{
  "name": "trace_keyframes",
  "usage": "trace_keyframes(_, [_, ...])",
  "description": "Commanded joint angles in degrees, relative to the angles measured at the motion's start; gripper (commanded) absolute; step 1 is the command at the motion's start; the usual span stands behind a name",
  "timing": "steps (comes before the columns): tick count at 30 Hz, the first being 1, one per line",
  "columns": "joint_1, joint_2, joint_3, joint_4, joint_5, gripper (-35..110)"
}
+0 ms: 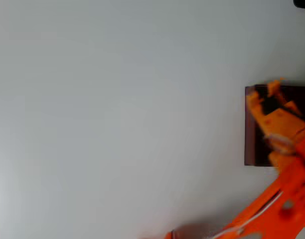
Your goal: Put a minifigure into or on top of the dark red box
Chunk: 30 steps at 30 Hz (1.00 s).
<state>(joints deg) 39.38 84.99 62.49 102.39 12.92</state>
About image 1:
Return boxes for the thin servo wire bundle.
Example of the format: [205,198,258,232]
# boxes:
[209,190,284,239]

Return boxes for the dark maroon box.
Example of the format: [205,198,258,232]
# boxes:
[244,84,305,167]

